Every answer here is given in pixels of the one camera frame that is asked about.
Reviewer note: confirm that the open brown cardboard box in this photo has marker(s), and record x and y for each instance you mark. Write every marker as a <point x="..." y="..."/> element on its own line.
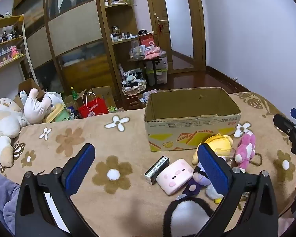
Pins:
<point x="27" y="85"/>

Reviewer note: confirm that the red door ornament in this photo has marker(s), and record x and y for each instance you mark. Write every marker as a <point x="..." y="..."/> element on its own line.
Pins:
<point x="159" y="28"/>

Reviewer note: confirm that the rows of small figurines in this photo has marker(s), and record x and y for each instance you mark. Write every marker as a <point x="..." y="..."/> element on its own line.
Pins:
<point x="5" y="51"/>

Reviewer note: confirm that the pink and white plush toy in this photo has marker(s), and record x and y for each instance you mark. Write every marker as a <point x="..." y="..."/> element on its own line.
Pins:
<point x="245" y="150"/>

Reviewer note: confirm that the green bottle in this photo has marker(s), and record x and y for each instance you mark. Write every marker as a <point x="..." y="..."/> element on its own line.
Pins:
<point x="74" y="95"/>

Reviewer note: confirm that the white and green storage bin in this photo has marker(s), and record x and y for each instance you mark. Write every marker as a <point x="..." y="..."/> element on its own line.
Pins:
<point x="161" y="74"/>

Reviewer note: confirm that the purple fleece clothing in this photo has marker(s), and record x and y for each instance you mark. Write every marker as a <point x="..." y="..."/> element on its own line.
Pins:
<point x="2" y="202"/>

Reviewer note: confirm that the wooden door with glass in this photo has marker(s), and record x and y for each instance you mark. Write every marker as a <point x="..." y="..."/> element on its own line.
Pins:
<point x="154" y="42"/>

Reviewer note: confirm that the wooden corner shelf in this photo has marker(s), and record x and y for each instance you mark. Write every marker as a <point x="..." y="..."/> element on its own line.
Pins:
<point x="122" y="5"/>

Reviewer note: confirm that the black rectangular box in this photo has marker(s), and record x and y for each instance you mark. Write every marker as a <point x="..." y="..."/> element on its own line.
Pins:
<point x="156" y="169"/>

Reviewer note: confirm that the purple plush doll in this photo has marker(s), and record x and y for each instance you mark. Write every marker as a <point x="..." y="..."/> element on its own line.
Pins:
<point x="196" y="185"/>

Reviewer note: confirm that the white-haired plush doll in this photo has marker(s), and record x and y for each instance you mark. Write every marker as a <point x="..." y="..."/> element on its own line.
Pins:
<point x="53" y="98"/>

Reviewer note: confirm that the small dark table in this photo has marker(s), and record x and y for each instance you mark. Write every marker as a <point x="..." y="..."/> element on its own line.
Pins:
<point x="150" y="59"/>

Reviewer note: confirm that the wooden wardrobe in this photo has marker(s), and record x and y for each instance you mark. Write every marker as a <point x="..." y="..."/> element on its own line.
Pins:
<point x="74" y="27"/>

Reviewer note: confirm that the yellow display shelf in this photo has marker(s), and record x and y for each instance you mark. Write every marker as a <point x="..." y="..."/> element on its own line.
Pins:
<point x="7" y="40"/>

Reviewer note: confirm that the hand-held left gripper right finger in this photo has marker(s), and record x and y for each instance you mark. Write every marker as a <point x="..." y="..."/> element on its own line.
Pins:
<point x="213" y="170"/>

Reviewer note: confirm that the wicker basket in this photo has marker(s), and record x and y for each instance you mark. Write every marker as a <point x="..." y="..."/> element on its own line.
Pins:
<point x="134" y="88"/>

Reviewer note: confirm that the yellow plush toy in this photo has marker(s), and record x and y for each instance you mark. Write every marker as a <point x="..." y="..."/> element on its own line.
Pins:
<point x="220" y="143"/>

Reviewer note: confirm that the red paper bag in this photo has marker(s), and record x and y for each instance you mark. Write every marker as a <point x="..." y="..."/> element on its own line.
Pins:
<point x="92" y="108"/>

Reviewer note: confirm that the pink pig plush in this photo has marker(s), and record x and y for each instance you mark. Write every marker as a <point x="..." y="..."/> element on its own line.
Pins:
<point x="174" y="175"/>

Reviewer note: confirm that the white plush with pink feet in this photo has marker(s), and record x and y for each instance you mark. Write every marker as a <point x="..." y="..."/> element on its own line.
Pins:
<point x="34" y="108"/>

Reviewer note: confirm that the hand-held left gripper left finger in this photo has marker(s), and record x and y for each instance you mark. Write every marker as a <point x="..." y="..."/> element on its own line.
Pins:
<point x="80" y="169"/>

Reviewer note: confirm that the printed cardboard box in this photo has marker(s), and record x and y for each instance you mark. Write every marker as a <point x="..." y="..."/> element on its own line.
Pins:
<point x="187" y="130"/>

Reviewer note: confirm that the large white plush toy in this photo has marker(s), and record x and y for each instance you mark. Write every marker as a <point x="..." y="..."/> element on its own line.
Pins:
<point x="2" y="123"/>

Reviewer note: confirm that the black and white fluffy plush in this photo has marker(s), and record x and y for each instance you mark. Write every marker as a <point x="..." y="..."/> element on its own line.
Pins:
<point x="185" y="214"/>

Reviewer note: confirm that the pink packets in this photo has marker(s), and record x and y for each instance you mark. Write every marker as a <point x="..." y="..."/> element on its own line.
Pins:
<point x="154" y="53"/>

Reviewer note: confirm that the green and yellow plush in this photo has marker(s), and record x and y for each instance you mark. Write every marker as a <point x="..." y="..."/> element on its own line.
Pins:
<point x="60" y="114"/>

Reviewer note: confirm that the clear plastic wrapper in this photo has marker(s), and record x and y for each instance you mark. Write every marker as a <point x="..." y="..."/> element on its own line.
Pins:
<point x="224" y="154"/>

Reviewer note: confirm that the open cardboard box with flaps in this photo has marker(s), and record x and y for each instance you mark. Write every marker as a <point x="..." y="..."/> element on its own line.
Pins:
<point x="102" y="93"/>

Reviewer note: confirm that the clear jar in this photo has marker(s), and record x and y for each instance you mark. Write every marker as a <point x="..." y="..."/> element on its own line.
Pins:
<point x="137" y="53"/>

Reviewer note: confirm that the red box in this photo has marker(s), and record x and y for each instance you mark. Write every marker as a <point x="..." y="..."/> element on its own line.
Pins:
<point x="146" y="42"/>

